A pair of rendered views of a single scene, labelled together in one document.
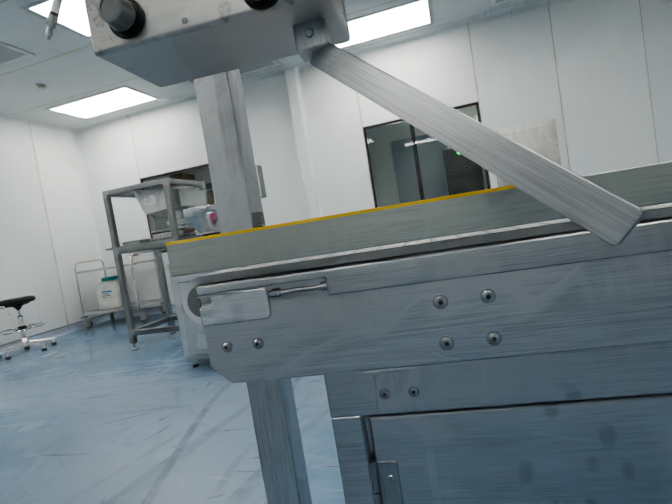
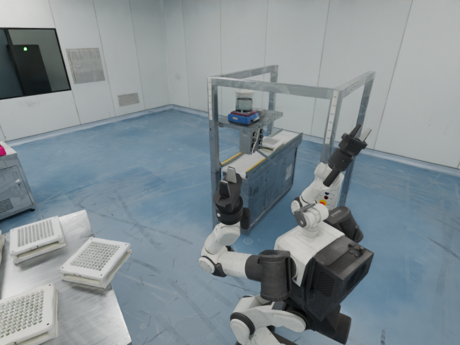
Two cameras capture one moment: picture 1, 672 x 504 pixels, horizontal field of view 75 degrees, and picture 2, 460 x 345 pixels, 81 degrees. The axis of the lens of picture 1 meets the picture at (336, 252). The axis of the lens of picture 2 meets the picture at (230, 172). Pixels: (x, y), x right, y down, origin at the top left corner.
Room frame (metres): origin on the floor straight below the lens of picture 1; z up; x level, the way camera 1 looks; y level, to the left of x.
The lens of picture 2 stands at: (-0.28, 2.15, 1.91)
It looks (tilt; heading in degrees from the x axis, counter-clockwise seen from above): 27 degrees down; 294
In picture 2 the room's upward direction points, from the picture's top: straight up
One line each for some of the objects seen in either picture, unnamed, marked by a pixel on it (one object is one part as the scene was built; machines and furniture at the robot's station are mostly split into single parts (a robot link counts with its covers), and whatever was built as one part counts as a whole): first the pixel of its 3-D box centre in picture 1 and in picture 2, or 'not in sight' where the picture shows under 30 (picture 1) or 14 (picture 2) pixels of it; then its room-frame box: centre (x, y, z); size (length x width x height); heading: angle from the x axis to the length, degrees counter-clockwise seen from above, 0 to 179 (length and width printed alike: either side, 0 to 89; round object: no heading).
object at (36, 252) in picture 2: not in sight; (39, 240); (1.23, 1.48, 0.83); 0.24 x 0.24 x 0.02; 59
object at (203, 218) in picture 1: (219, 230); not in sight; (3.34, 0.85, 0.95); 0.49 x 0.36 x 0.37; 74
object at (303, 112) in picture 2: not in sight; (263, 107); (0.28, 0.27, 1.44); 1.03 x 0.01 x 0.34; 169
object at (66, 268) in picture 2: not in sight; (96, 257); (0.77, 1.47, 0.88); 0.25 x 0.24 x 0.02; 101
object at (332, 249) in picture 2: not in sight; (317, 267); (-0.28, 1.29, 1.08); 0.34 x 0.30 x 0.36; 61
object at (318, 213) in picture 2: not in sight; (312, 218); (-0.23, 1.26, 1.28); 0.10 x 0.07 x 0.09; 61
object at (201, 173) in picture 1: (186, 209); not in sight; (6.28, 2.00, 1.43); 1.32 x 0.01 x 1.11; 74
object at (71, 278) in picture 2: not in sight; (98, 263); (0.77, 1.47, 0.83); 0.24 x 0.24 x 0.02; 11
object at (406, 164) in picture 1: (425, 163); (24, 63); (5.35, -1.24, 1.43); 1.38 x 0.01 x 1.16; 74
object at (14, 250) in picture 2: not in sight; (36, 234); (1.23, 1.48, 0.88); 0.25 x 0.24 x 0.02; 149
